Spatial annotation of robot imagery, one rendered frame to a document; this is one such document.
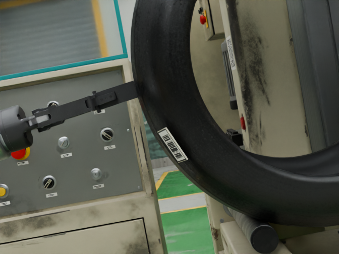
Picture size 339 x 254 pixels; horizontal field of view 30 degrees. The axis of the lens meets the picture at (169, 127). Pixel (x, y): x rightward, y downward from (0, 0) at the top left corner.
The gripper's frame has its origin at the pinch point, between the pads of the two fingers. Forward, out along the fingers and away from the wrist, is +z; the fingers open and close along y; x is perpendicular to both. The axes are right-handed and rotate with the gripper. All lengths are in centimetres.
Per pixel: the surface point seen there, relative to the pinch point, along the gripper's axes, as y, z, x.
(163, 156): 912, -12, 101
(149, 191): 59, -3, 26
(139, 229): 58, -9, 35
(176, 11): -12.6, 13.3, -8.9
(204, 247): 350, 5, 119
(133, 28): -7.3, 6.3, -9.0
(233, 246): 3.8, 11.1, 32.3
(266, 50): 26.9, 31.9, 0.3
